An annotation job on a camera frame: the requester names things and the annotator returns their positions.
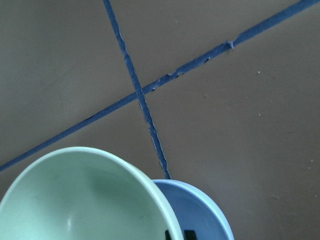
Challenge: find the green bowl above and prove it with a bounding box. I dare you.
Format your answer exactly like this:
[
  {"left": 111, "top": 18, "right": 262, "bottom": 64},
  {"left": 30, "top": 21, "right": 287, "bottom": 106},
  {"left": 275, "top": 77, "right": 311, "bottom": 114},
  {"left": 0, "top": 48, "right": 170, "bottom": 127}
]
[{"left": 0, "top": 147, "right": 183, "bottom": 240}]

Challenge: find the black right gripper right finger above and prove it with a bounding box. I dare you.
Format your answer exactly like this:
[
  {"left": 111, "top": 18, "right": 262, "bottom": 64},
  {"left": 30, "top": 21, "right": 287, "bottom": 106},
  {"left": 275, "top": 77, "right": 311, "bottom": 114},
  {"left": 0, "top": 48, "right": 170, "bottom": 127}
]
[{"left": 184, "top": 229, "right": 198, "bottom": 240}]

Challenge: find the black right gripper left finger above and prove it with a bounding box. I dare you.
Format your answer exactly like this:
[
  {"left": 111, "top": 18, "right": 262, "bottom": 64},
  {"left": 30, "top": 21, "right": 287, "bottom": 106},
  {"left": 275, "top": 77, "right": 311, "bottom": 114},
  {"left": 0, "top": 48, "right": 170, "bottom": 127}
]
[{"left": 165, "top": 230, "right": 172, "bottom": 240}]

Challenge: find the blue bowl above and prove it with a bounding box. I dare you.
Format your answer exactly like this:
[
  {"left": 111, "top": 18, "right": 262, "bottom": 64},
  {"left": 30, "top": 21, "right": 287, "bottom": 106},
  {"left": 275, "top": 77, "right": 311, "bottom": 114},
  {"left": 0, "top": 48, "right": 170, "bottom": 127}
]
[{"left": 153, "top": 179, "right": 234, "bottom": 240}]

